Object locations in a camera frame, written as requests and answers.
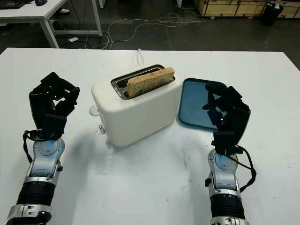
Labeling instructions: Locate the white floor cable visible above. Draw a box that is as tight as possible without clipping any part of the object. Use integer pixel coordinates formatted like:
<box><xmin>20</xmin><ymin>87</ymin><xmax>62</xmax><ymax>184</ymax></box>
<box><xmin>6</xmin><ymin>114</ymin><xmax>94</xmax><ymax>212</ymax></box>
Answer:
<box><xmin>90</xmin><ymin>11</ymin><xmax>207</xmax><ymax>50</ymax></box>

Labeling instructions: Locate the blue plastic tray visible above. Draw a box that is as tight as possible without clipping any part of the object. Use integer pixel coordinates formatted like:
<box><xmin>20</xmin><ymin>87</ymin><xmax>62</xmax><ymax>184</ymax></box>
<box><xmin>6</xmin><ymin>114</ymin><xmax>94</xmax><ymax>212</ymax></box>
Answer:
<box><xmin>175</xmin><ymin>78</ymin><xmax>227</xmax><ymax>132</ymax></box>

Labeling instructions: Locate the black keyboard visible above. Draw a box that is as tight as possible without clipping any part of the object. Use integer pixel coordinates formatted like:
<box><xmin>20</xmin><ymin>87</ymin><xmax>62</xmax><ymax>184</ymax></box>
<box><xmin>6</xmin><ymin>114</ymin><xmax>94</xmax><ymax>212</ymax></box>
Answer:
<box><xmin>0</xmin><ymin>0</ymin><xmax>26</xmax><ymax>9</ymax></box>

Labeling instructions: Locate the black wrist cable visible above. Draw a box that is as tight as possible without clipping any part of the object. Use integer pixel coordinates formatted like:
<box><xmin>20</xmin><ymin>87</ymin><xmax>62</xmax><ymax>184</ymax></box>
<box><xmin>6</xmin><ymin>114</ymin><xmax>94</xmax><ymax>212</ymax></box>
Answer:
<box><xmin>234</xmin><ymin>145</ymin><xmax>257</xmax><ymax>193</ymax></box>
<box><xmin>22</xmin><ymin>130</ymin><xmax>47</xmax><ymax>162</ymax></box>

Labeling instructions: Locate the white two-slot toaster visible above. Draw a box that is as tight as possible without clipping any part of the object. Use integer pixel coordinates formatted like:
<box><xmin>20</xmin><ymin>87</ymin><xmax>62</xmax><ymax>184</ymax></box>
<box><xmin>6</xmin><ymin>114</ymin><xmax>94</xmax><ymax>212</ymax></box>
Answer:
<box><xmin>91</xmin><ymin>64</ymin><xmax>181</xmax><ymax>147</ymax></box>

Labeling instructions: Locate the wooden crate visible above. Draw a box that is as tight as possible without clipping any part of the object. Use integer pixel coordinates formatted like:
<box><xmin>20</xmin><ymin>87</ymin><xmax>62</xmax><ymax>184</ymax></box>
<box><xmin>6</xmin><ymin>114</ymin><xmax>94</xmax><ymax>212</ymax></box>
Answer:
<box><xmin>193</xmin><ymin>0</ymin><xmax>300</xmax><ymax>18</ymax></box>

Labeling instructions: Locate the white office desk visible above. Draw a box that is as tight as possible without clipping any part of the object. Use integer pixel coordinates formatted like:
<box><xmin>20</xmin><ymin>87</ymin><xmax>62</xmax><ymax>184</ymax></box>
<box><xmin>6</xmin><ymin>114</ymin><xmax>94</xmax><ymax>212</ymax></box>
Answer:
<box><xmin>0</xmin><ymin>0</ymin><xmax>103</xmax><ymax>49</ymax></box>

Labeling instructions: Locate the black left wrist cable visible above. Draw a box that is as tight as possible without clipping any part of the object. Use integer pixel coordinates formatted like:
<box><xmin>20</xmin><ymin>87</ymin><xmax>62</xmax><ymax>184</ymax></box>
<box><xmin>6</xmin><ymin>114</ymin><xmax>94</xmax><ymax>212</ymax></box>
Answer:
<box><xmin>22</xmin><ymin>130</ymin><xmax>47</xmax><ymax>162</ymax></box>

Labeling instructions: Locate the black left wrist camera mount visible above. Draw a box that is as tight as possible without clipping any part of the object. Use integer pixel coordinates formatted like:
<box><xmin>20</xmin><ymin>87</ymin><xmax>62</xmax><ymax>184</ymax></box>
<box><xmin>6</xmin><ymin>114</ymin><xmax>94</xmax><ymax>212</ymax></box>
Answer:
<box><xmin>39</xmin><ymin>113</ymin><xmax>68</xmax><ymax>141</ymax></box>

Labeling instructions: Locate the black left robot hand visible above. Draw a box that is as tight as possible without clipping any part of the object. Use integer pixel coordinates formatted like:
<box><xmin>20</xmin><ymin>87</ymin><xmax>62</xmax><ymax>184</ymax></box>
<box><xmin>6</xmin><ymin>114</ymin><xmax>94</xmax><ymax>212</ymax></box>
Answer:
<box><xmin>29</xmin><ymin>72</ymin><xmax>80</xmax><ymax>130</ymax></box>

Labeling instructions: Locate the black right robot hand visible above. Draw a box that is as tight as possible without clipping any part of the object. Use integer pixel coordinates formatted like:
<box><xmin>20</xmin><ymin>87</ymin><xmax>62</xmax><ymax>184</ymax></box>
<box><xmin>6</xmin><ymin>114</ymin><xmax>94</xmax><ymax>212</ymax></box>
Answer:
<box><xmin>202</xmin><ymin>83</ymin><xmax>251</xmax><ymax>145</ymax></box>

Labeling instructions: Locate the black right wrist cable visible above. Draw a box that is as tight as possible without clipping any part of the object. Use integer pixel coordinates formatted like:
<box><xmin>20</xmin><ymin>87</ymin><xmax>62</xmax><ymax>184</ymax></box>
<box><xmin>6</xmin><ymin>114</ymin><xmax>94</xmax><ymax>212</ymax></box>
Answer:
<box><xmin>234</xmin><ymin>145</ymin><xmax>257</xmax><ymax>193</ymax></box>

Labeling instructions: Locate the seeded bread slice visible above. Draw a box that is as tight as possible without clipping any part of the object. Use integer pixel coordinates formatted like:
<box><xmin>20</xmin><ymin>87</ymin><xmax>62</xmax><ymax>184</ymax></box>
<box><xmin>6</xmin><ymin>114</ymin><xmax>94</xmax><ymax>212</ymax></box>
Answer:
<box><xmin>126</xmin><ymin>67</ymin><xmax>176</xmax><ymax>98</ymax></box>

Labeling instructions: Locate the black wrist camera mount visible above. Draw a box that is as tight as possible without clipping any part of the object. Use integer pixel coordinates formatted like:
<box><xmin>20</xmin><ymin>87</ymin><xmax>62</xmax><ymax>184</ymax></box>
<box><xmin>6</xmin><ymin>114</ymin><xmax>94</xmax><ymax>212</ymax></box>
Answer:
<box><xmin>211</xmin><ymin>131</ymin><xmax>236</xmax><ymax>157</ymax></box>
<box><xmin>39</xmin><ymin>113</ymin><xmax>68</xmax><ymax>141</ymax></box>

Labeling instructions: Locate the white toaster power cord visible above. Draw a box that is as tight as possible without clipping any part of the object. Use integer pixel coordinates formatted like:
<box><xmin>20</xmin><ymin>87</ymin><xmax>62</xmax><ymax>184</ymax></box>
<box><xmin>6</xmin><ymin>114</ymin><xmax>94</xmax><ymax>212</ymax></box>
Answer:
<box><xmin>136</xmin><ymin>48</ymin><xmax>146</xmax><ymax>65</ymax></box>

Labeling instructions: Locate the black waste bin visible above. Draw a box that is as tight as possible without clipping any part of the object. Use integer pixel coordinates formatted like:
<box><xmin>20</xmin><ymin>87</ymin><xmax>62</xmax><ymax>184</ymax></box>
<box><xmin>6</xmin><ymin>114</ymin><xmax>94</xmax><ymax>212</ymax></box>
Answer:
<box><xmin>260</xmin><ymin>1</ymin><xmax>284</xmax><ymax>26</ymax></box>

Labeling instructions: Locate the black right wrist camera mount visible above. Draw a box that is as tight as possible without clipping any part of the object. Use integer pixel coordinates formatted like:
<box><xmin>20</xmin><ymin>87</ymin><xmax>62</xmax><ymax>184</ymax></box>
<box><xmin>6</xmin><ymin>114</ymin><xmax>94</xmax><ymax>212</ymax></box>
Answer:
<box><xmin>211</xmin><ymin>131</ymin><xmax>236</xmax><ymax>157</ymax></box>

